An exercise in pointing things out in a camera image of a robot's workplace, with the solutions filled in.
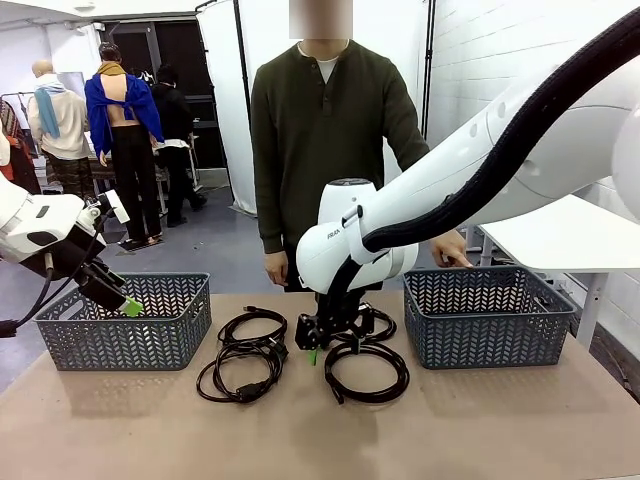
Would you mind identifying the white side table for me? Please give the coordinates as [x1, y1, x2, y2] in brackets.
[474, 192, 640, 351]

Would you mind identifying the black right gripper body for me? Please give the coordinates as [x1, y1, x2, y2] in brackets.
[315, 289, 372, 347]

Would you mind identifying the black backdrop stand pole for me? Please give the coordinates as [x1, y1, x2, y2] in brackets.
[232, 0, 264, 219]
[423, 0, 435, 141]

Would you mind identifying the black cable sleeve right arm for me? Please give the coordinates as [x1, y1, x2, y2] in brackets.
[327, 7, 640, 301]

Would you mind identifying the person in green henley sweater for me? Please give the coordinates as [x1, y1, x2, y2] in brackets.
[249, 0, 436, 294]

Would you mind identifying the mannequin with white sweater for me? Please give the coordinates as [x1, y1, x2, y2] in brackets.
[27, 59, 96, 201]

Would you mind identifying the grey plastic lattice basket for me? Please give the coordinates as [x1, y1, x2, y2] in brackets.
[402, 265, 579, 371]
[33, 272, 213, 372]

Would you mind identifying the thin black USB cable coil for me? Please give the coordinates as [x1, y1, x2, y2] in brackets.
[216, 305, 290, 347]

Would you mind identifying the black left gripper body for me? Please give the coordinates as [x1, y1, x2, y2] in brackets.
[47, 227, 108, 284]

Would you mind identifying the person's right hand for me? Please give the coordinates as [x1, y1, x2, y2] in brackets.
[264, 251, 290, 287]

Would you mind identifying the person's left hand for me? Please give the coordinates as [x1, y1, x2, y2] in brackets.
[429, 232, 474, 271]

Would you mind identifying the person's right forearm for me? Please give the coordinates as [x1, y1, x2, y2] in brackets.
[252, 164, 292, 256]

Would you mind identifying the black cable sleeve arm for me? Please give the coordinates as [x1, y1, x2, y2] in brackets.
[327, 7, 640, 301]
[0, 209, 116, 340]

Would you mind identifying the mannequin with blue cardigan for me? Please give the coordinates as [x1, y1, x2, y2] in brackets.
[83, 42, 166, 249]

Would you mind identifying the white backdrop panel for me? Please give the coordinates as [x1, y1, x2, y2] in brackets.
[195, 0, 436, 219]

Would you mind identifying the black cable coil with plugs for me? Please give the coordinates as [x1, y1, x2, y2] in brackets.
[196, 337, 290, 404]

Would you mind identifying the background person in black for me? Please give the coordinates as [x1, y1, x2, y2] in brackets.
[149, 64, 209, 229]

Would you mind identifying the black cable sleeve left arm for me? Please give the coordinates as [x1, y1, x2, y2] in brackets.
[0, 209, 116, 340]

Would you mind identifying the black room divider panel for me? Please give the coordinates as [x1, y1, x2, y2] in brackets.
[102, 19, 229, 174]

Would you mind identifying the background white work table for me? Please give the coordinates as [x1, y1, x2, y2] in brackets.
[152, 138, 204, 204]

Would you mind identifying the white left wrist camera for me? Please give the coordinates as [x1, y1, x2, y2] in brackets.
[84, 189, 131, 226]

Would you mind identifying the black cable coil white tie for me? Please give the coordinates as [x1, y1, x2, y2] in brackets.
[323, 333, 410, 405]

